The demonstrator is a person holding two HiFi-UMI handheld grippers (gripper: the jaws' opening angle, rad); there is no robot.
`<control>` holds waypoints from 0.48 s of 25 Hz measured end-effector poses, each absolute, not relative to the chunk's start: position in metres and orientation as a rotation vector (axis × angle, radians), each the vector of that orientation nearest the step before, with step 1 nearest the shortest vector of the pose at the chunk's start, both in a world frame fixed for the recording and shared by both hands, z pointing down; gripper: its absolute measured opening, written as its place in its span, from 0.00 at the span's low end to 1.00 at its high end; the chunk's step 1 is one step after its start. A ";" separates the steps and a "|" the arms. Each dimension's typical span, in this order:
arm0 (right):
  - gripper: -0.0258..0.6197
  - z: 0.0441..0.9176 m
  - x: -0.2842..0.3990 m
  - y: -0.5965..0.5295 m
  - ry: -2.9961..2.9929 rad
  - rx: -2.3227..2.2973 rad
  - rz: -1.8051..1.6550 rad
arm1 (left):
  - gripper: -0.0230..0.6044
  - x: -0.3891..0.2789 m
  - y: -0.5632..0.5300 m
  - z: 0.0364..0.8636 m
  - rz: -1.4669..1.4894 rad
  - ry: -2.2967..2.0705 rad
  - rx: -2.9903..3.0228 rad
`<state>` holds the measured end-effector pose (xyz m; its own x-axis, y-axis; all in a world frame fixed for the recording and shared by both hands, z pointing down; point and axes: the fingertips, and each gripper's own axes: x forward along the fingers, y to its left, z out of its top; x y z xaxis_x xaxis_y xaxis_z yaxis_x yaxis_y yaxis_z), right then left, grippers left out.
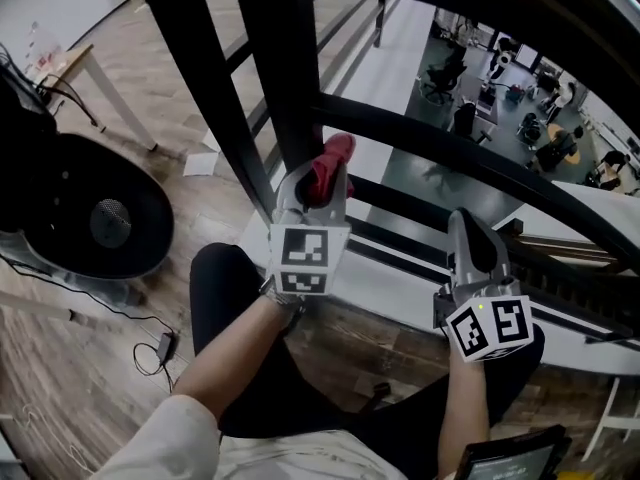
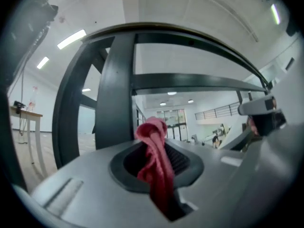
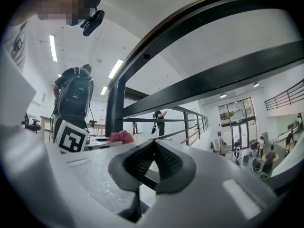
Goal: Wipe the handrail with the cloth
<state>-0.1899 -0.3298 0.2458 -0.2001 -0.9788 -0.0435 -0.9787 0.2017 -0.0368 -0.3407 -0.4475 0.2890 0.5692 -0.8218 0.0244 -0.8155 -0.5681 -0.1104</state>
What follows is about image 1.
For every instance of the black metal railing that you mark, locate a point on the black metal railing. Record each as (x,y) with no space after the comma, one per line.
(287,68)

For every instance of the person's left forearm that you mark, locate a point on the person's left forearm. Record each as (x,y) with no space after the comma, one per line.
(235,353)

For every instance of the clear bottle with red label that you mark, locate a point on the clear bottle with red label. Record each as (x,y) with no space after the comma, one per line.
(45,50)

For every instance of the person's leg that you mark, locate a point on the person's leg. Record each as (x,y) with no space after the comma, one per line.
(400,418)
(225,293)

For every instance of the black round machine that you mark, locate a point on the black round machine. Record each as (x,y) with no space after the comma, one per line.
(60,193)

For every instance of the white paper sheet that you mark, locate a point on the white paper sheet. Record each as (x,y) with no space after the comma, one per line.
(200,164)
(211,140)

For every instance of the person's right leg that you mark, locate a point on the person's right leg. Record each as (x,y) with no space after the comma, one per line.
(400,418)

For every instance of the person's left leg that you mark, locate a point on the person's left leg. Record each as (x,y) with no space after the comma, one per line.
(225,293)

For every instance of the pink cloth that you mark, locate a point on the pink cloth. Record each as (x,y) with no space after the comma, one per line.
(332,158)

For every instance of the white metal frame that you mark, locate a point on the white metal frame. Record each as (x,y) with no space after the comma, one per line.
(622,420)

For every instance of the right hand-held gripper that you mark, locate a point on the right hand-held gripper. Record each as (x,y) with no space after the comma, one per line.
(490,328)

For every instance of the round orange table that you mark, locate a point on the round orange table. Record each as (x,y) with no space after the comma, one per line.
(573,158)

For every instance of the white office desk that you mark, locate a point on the white office desk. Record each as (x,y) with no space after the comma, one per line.
(485,100)

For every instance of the person's white shirt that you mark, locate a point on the person's white shirt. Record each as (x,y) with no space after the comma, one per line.
(165,448)

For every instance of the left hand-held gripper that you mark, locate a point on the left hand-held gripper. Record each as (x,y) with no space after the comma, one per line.
(305,248)

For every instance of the wooden table white legs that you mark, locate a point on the wooden table white legs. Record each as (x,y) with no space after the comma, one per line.
(70,58)

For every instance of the wooden staircase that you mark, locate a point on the wooden staircase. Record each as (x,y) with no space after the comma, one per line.
(550,245)

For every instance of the person's right forearm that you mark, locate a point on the person's right forearm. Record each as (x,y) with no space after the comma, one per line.
(462,408)

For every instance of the green red vacuum cleaner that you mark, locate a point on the green red vacuum cleaner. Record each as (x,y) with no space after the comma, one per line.
(515,93)

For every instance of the grey metal rack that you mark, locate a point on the grey metal rack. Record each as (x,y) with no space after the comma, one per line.
(7,458)

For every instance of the black stool leg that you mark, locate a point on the black stool leg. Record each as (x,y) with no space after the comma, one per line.
(381,395)

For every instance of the black wrist-mounted screen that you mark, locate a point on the black wrist-mounted screen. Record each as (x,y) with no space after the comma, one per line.
(505,460)

